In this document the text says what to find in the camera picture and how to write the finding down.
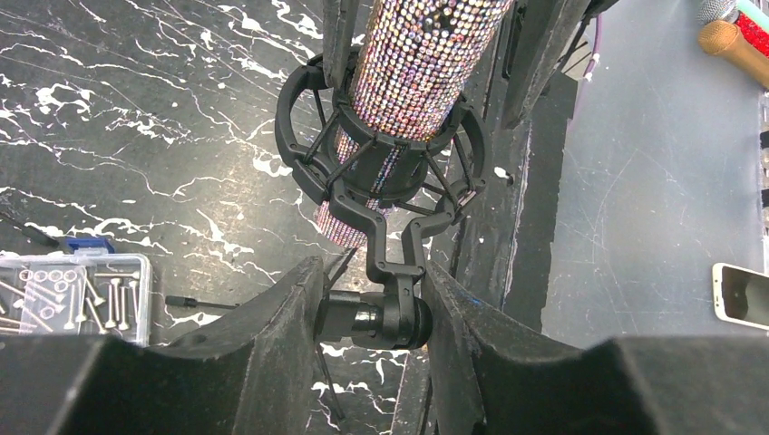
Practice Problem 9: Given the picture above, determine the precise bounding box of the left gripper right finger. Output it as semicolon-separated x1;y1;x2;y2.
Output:
422;264;768;434

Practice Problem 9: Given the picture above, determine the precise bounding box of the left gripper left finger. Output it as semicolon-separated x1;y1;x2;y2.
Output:
1;256;324;434

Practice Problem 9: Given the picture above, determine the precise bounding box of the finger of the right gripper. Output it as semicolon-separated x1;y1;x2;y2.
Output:
322;0;360;90
501;0;589;130

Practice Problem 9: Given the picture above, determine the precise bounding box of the rhinestone glitter microphone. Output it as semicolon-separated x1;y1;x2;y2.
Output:
313;0;515;250

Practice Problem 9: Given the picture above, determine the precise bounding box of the small black shock-mount tripod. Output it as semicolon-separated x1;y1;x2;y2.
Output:
274;56;490;351

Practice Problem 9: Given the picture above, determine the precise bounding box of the gold microphone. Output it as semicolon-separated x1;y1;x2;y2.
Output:
697;20;768;89

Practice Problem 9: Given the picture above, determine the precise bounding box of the clear plastic screw box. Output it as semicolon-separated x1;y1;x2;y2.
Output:
1;238;152;346

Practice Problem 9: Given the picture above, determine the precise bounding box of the white smartphone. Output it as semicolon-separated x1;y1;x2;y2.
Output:
711;263;768;332

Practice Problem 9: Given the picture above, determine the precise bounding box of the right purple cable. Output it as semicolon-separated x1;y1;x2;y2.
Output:
579;14;604;85

